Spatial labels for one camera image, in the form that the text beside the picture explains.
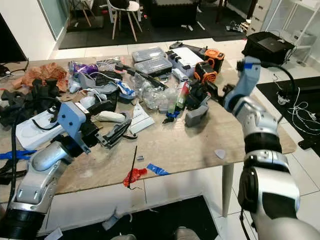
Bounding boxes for green plastic bottle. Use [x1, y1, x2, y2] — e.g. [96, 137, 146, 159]
[174, 80, 191, 114]

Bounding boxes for black rug with cables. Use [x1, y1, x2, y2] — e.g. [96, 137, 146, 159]
[255, 75, 320, 150]

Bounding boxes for thin black stick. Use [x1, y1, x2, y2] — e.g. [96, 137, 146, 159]
[128, 146, 139, 191]

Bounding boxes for orange black power tool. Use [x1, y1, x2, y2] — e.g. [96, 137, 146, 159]
[202, 48, 226, 71]

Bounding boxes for black gripper parts pile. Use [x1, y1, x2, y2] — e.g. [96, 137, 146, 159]
[0, 79, 63, 128]

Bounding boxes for white table leg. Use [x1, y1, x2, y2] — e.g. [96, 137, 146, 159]
[221, 162, 235, 219]

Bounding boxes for black printer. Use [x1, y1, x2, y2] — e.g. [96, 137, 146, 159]
[242, 31, 296, 66]

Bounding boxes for short blue tape strip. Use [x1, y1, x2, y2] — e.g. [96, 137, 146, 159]
[146, 163, 171, 177]

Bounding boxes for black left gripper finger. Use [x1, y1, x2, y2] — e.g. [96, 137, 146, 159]
[104, 119, 134, 136]
[99, 128, 129, 150]

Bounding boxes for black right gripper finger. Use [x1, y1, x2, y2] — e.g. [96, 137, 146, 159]
[184, 94, 209, 111]
[186, 80, 210, 97]

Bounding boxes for small clear plastic case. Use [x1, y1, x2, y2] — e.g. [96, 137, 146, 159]
[131, 46, 169, 64]

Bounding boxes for white rectangular box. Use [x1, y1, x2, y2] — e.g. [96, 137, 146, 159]
[167, 46, 207, 71]

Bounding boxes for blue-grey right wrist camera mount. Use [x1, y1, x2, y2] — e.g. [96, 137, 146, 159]
[224, 56, 262, 113]

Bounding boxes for white folded paper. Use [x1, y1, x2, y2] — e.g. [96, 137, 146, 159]
[129, 102, 156, 134]

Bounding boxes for white handle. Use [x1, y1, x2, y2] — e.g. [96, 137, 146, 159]
[97, 110, 127, 124]

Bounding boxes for white triangular pick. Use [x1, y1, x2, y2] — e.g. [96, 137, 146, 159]
[213, 148, 228, 160]

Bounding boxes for long blue tape strip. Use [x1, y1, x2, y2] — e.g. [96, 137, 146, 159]
[0, 148, 37, 161]

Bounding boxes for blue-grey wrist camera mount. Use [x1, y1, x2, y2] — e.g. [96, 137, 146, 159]
[224, 56, 262, 113]
[57, 101, 90, 154]

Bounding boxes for beige drawer cabinet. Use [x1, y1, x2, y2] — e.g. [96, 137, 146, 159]
[246, 0, 274, 37]

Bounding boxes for red crumpled wrapper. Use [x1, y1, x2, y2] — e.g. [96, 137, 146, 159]
[122, 167, 149, 189]

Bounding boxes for black storage box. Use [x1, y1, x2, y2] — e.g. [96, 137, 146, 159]
[146, 0, 199, 29]

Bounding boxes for purple snack bag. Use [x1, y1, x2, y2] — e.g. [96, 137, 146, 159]
[67, 61, 100, 79]

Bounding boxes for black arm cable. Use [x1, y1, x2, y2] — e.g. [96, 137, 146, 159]
[7, 97, 67, 196]
[260, 61, 297, 98]

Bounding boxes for large clear plastic case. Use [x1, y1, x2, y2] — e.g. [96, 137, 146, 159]
[136, 56, 174, 77]

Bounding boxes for white flat device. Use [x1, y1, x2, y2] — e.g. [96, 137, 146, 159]
[14, 106, 77, 151]

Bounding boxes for crumpled clear plastic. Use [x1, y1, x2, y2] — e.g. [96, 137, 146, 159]
[139, 81, 176, 112]

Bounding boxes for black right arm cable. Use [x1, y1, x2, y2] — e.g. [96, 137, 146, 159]
[260, 61, 297, 98]

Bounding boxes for white chair wooden legs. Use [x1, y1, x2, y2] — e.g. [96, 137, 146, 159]
[106, 0, 144, 42]

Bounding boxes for grey robot foot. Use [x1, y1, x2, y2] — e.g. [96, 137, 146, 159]
[174, 227, 202, 240]
[110, 233, 137, 240]

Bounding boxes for wire frame chair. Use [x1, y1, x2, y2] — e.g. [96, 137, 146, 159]
[67, 0, 95, 27]

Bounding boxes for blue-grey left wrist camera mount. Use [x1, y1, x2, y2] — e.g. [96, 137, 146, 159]
[57, 101, 90, 154]

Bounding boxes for black floor mat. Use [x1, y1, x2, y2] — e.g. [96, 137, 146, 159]
[46, 195, 219, 240]

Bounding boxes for white open shelf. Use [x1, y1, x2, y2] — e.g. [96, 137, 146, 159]
[262, 0, 320, 52]

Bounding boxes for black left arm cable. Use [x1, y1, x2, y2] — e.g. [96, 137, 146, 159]
[7, 97, 67, 196]

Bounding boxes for brown crumpled paper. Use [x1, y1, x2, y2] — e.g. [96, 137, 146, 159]
[22, 63, 67, 92]

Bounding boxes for grey plastic block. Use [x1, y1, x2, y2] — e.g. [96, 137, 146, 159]
[184, 106, 210, 128]

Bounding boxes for orange black round tool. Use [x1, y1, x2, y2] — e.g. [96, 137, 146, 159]
[193, 61, 219, 84]

